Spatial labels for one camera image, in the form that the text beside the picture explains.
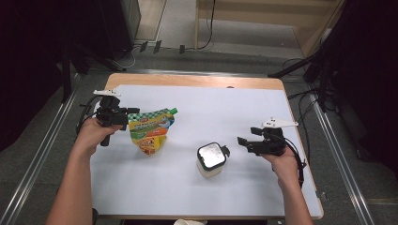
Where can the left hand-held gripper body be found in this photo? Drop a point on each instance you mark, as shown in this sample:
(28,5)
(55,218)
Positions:
(111,115)

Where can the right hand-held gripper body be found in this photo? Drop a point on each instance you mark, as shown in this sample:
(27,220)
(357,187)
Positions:
(269,145)

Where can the yellow green spouted pouch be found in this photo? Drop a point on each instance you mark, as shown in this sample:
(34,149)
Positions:
(150,131)

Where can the clear jar with black lid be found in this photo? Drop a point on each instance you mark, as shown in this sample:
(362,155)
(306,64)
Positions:
(211,156)

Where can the person's right hand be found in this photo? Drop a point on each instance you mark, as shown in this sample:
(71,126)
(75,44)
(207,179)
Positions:
(286,168)

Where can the person's left hand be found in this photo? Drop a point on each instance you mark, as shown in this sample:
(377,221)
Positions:
(89,136)

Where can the black metal stand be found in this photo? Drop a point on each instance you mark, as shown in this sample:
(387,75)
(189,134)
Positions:
(66,78)
(291,67)

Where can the wooden table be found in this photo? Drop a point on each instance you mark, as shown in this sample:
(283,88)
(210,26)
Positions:
(187,80)

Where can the white table sheet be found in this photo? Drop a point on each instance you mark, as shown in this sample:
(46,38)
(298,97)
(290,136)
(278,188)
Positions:
(187,193)

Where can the black cabinet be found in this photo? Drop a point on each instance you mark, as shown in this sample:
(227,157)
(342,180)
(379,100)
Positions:
(115,28)

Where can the dark curtain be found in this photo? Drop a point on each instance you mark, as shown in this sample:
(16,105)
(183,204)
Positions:
(31,62)
(372,78)

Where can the white crumpled object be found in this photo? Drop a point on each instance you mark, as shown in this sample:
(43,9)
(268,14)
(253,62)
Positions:
(191,222)

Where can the small black floor bracket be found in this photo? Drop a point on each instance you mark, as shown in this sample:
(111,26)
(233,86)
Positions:
(157,46)
(182,49)
(144,46)

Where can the metal floor rail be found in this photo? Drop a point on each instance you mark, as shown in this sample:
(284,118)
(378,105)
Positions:
(187,72)
(37,159)
(341,162)

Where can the metal table corner bracket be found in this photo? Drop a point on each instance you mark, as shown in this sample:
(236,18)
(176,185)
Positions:
(321,196)

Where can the light wooden furniture frame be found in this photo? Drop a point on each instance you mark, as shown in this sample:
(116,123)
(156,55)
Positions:
(250,17)

